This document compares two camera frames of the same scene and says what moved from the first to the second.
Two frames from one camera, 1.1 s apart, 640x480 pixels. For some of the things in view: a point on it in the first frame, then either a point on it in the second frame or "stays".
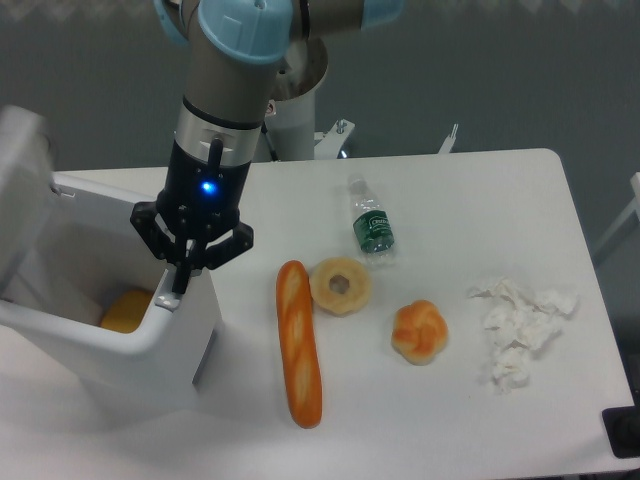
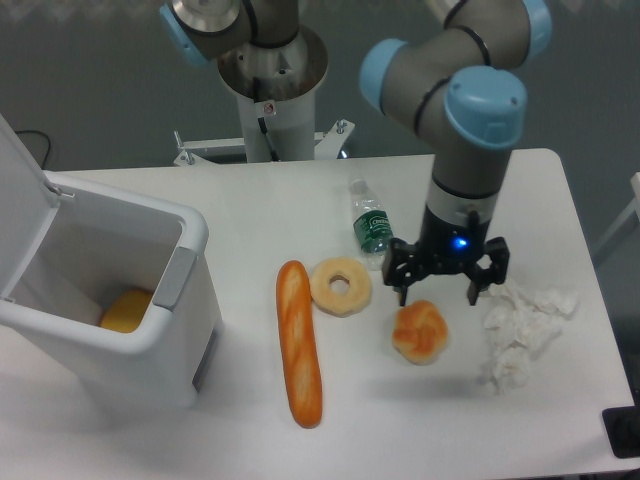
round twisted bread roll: x=420 y=331 stays
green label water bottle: x=371 y=223 stays
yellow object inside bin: x=126 y=312 stays
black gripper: x=201 y=200 → x=447 y=246
